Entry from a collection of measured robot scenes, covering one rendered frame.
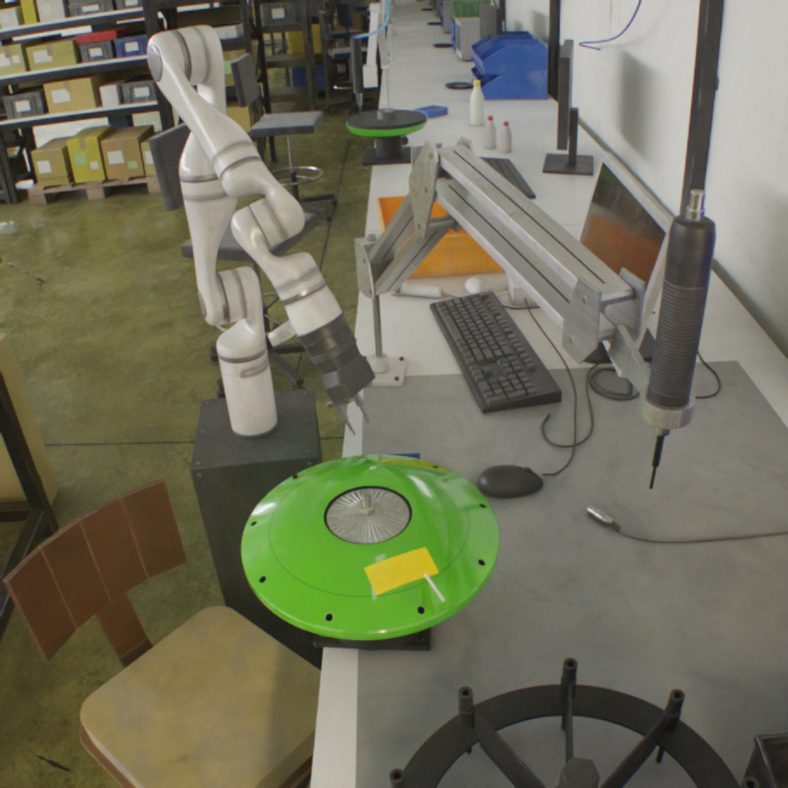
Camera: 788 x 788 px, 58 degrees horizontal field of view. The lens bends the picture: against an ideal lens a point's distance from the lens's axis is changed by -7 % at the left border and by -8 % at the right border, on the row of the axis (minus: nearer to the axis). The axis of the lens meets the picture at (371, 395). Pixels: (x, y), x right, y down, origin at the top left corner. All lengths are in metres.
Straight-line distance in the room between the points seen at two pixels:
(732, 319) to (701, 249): 1.21
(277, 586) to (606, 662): 0.42
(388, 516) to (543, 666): 0.27
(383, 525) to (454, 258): 1.11
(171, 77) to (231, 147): 0.15
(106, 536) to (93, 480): 1.62
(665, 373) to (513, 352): 0.88
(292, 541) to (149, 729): 0.56
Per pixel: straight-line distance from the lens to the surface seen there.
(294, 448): 1.44
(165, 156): 3.04
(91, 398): 3.49
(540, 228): 0.83
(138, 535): 1.39
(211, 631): 1.45
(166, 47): 1.22
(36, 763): 2.18
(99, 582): 1.41
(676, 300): 0.65
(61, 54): 6.50
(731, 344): 1.72
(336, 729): 0.93
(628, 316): 0.77
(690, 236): 0.62
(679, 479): 1.29
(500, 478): 1.19
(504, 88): 4.10
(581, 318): 0.75
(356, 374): 1.14
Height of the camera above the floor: 1.69
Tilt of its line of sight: 33 degrees down
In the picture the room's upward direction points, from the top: 4 degrees counter-clockwise
